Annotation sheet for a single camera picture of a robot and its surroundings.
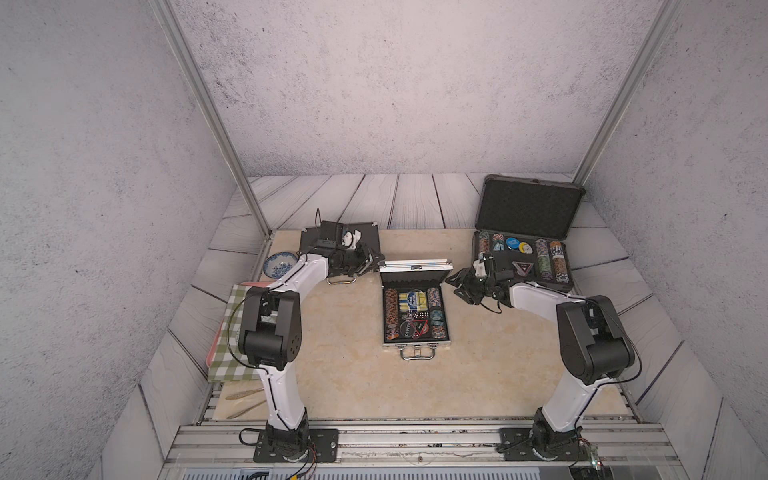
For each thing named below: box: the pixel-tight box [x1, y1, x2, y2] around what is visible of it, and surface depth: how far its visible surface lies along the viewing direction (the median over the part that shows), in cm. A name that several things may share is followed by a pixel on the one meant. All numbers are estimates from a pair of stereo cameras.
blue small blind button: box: [505, 237, 520, 250], surface depth 113 cm
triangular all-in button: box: [512, 261, 534, 277], surface depth 106 cm
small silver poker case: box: [379, 259, 454, 361], surface depth 95 cm
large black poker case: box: [471, 174, 586, 292], surface depth 110 cm
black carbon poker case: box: [300, 220, 381, 258], surface depth 79 cm
